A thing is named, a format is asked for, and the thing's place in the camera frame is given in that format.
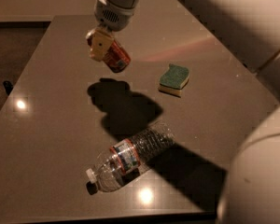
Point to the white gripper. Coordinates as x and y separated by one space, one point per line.
113 17

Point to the orange soda can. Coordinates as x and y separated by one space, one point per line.
117 59

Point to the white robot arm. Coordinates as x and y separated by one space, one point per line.
203 94

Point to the green and yellow sponge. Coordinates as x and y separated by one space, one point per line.
174 80

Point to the small black floor object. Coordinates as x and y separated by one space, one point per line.
8 87

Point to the clear plastic water bottle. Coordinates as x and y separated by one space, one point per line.
129 158

